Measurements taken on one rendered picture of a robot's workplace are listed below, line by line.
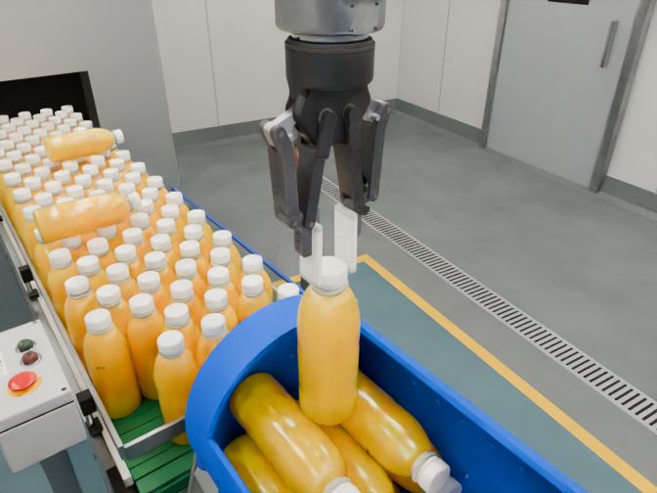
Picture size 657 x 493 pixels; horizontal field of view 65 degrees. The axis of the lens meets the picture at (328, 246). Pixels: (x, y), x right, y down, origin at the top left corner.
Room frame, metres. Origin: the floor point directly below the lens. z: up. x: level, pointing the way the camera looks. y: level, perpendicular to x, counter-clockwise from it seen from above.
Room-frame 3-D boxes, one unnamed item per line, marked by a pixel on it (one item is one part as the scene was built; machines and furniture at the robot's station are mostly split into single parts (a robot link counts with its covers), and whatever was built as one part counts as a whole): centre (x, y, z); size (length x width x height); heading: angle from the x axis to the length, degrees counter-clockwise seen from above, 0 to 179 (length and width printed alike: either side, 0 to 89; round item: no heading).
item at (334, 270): (0.46, 0.00, 1.33); 0.04 x 0.04 x 0.02
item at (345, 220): (0.47, -0.02, 1.37); 0.03 x 0.01 x 0.07; 37
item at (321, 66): (0.46, 0.00, 1.52); 0.08 x 0.07 x 0.09; 127
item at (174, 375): (0.62, 0.25, 1.00); 0.07 x 0.07 x 0.19
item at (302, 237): (0.43, 0.03, 1.39); 0.03 x 0.01 x 0.05; 127
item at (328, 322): (0.46, 0.00, 1.23); 0.07 x 0.07 x 0.19
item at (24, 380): (0.53, 0.42, 1.11); 0.04 x 0.04 x 0.01
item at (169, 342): (0.62, 0.25, 1.10); 0.04 x 0.04 x 0.02
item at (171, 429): (0.64, 0.15, 0.96); 0.40 x 0.01 x 0.03; 127
